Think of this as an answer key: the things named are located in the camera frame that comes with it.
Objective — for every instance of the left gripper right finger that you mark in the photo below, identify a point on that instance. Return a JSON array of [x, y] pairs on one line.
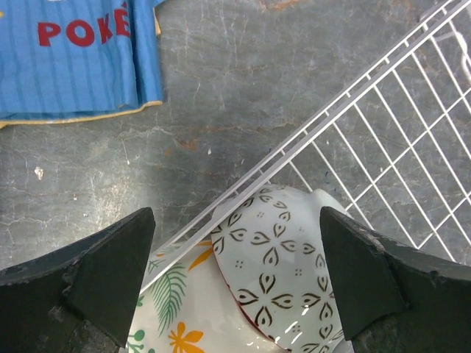
[[392, 297]]

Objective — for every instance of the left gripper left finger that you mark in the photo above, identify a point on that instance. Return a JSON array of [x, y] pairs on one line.
[[82, 297]]

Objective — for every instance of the white bowl teal floral pattern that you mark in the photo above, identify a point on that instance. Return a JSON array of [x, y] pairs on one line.
[[270, 253]]

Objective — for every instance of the white wire dish rack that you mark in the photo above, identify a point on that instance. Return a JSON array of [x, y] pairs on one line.
[[393, 147]]

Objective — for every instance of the white bowl orange flower pattern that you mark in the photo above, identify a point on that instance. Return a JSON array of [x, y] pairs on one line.
[[191, 309]]

